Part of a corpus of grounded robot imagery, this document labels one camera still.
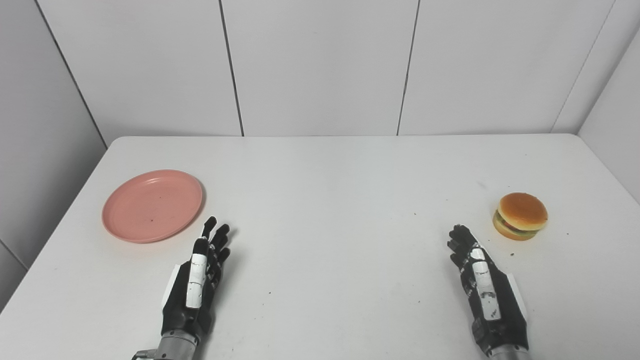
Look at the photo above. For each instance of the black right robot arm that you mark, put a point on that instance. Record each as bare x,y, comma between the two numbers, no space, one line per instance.
510,353

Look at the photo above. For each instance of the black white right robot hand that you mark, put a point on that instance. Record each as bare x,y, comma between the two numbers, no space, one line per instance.
487,292

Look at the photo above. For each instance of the toy hamburger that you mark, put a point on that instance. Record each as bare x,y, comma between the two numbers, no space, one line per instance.
521,216

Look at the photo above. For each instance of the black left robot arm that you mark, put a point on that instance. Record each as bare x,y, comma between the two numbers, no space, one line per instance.
175,347

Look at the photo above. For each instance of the pink round plate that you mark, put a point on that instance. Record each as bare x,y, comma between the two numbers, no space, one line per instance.
152,206

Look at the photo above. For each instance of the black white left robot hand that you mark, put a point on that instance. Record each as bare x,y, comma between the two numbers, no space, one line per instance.
196,280

